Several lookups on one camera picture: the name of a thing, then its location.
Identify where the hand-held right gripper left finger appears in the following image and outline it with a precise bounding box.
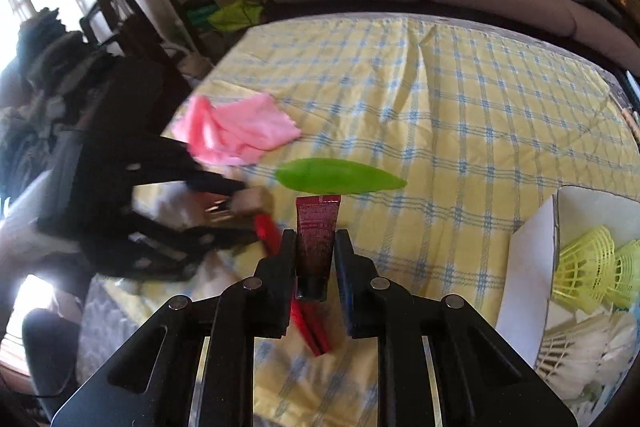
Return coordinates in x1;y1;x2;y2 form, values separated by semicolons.
50;229;298;427

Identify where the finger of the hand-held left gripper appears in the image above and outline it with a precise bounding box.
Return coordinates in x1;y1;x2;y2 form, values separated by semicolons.
100;226;262;282
134;136;247;201

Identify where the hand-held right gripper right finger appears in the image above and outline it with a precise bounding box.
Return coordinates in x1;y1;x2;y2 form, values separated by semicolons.
333;229;579;427

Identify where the red plastic stick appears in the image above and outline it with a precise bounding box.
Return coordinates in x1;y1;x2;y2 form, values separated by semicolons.
251;213;334;356

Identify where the dark red tube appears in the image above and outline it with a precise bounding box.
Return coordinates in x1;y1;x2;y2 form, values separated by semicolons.
295;195;342;301

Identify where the beige block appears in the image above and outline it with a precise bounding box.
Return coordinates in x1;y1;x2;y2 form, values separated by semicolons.
230;187;274;219

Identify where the white cardboard box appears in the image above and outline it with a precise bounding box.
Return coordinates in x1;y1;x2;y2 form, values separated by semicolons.
495;184;640;414

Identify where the pink cloth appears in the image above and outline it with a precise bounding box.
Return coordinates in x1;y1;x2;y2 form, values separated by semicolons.
171;93;303;168

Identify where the green leaf-shaped object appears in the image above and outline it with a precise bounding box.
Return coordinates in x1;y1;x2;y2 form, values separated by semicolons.
274;158;409;196

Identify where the dark wooden chair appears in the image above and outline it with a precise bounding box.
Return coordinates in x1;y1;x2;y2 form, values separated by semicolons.
79;0;194;108

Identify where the green bag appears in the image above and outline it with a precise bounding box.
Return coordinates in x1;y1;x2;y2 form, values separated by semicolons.
207;0;264;33

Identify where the yellow plaid tablecloth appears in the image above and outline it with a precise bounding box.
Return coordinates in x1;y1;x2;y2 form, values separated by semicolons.
100;14;640;427

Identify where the white feather shuttlecock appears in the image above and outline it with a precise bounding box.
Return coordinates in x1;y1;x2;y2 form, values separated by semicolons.
537;321;609;389
599;311;639;379

